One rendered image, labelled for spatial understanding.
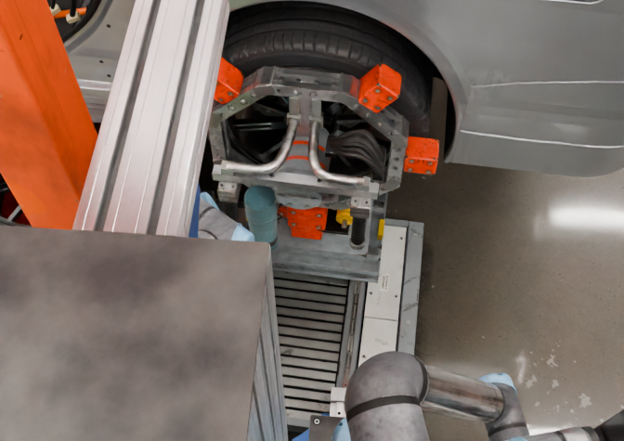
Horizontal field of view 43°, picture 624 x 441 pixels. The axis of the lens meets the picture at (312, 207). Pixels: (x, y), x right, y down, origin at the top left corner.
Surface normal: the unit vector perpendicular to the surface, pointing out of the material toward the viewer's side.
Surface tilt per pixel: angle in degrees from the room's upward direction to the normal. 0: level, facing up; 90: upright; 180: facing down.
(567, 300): 0
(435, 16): 90
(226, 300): 0
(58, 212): 90
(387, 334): 0
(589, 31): 90
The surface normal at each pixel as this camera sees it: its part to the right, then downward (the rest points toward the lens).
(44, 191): -0.14, 0.84
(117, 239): 0.00, -0.54
